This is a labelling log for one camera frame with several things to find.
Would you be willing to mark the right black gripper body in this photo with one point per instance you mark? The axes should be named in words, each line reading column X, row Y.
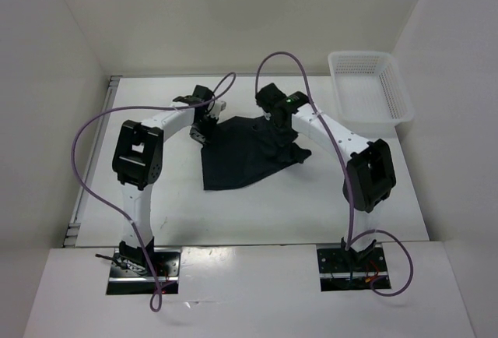
column 284, row 130

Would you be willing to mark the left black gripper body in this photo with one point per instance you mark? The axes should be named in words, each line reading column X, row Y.
column 201, row 131

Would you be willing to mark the dark navy shorts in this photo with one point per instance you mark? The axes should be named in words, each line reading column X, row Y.
column 243, row 151

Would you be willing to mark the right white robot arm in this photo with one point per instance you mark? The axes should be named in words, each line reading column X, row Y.
column 369, row 174

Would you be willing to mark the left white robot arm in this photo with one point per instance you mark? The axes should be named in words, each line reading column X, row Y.
column 138, row 163

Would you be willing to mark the white plastic mesh basket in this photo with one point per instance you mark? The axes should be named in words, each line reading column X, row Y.
column 369, row 88

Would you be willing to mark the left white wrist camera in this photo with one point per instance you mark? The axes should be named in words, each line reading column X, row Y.
column 216, row 108

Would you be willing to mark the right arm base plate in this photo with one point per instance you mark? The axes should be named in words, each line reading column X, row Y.
column 337, row 273

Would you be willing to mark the aluminium table edge rail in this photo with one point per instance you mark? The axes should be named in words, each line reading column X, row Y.
column 97, row 129

